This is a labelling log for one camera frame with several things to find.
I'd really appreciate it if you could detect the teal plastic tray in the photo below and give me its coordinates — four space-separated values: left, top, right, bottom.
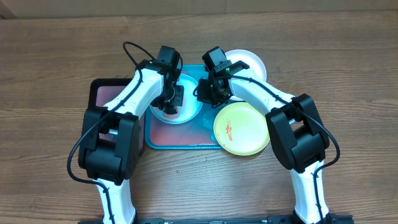
144 65 226 150

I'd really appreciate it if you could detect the black plastic tray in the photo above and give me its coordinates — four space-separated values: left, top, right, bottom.
88 78 146 156

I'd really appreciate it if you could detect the yellow-green plate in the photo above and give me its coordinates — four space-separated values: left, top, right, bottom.
213 102 270 156

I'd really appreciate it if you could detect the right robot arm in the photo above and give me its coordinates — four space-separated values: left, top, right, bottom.
194 60 336 223

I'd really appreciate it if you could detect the light blue plate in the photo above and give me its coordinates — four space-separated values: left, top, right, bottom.
149 74 203 124

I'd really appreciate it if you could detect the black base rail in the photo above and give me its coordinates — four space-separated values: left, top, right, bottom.
78 214 354 224

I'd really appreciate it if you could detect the white plate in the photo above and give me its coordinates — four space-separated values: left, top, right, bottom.
224 49 267 102

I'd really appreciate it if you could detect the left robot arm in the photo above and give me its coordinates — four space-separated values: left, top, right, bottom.
71 59 183 223

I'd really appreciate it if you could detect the green and orange sponge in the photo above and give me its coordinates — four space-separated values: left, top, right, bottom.
163 106 179 120

